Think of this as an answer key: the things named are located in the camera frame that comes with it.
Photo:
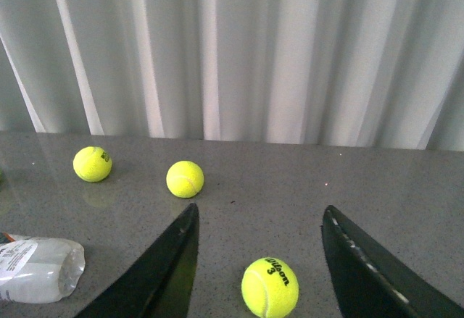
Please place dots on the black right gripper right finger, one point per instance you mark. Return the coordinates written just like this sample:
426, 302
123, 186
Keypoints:
369, 281

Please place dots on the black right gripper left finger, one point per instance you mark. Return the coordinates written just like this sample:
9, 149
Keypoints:
160, 282

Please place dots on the clear Wilson tennis ball can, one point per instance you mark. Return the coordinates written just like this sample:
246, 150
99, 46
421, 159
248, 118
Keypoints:
38, 270

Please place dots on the Wilson 3 tennis ball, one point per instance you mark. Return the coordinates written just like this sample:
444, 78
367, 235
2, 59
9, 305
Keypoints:
270, 288

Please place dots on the middle tennis ball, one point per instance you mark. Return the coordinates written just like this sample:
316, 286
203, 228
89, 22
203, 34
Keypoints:
185, 179

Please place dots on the far left tennis ball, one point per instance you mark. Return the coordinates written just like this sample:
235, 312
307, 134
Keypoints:
92, 164

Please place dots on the white pleated curtain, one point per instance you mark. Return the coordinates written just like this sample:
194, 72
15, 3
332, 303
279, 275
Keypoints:
367, 73

